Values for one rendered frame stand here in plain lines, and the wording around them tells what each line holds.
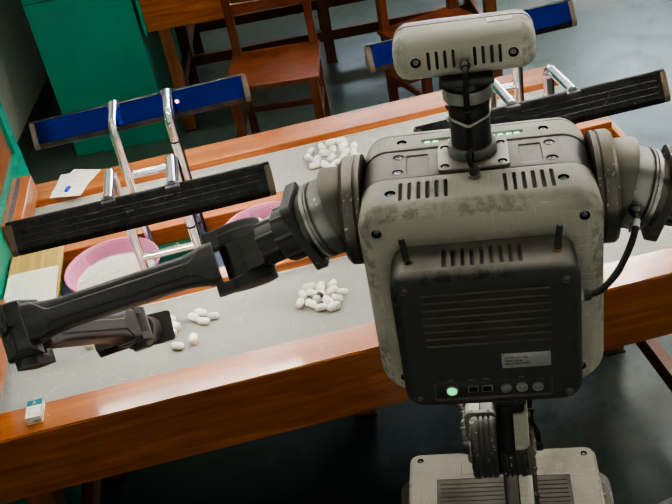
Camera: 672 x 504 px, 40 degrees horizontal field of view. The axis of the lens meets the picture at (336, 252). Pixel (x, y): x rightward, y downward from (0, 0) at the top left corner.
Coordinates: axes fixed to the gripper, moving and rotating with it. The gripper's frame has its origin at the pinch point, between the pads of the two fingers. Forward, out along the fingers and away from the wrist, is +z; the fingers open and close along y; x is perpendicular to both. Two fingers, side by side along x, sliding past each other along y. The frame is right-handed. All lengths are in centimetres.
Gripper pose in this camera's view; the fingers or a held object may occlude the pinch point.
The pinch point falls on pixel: (156, 330)
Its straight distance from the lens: 212.6
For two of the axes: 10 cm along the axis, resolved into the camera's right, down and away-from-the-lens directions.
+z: -0.3, 1.0, 9.9
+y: -9.7, 2.3, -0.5
